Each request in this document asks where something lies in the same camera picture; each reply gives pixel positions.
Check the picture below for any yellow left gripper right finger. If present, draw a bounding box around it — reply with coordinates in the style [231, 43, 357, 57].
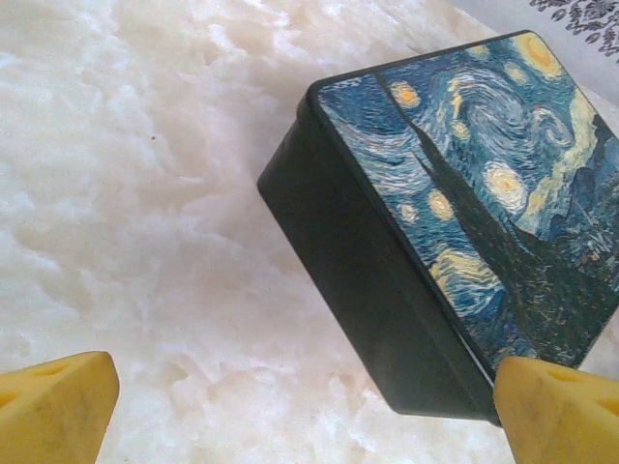
[492, 356, 619, 464]

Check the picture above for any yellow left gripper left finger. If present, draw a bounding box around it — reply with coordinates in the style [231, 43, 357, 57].
[0, 351, 121, 464]

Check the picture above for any starry night print tin box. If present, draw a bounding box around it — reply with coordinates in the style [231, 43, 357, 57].
[256, 29, 619, 429]

